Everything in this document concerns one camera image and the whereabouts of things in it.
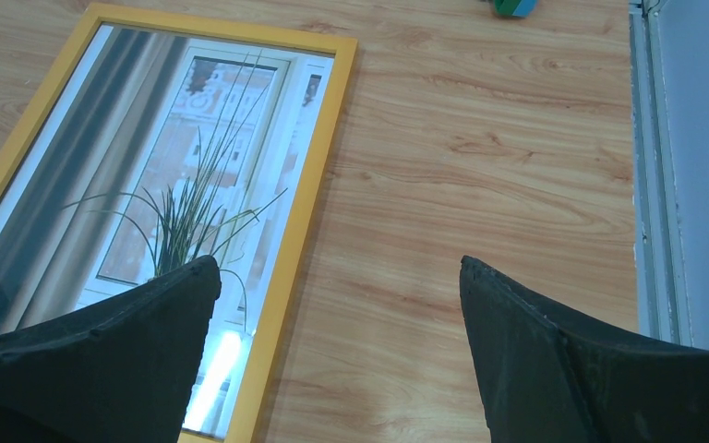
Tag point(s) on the blue green toy blocks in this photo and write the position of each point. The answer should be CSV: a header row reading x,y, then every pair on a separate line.
x,y
514,8

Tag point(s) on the photo print board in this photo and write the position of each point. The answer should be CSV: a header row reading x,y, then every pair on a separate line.
x,y
163,147

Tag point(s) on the wooden picture frame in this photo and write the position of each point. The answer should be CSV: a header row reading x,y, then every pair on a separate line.
x,y
260,363

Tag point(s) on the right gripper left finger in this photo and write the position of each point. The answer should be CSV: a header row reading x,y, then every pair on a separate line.
x,y
120,370

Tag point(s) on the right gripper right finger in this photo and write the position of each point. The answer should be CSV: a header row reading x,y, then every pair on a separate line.
x,y
547,372

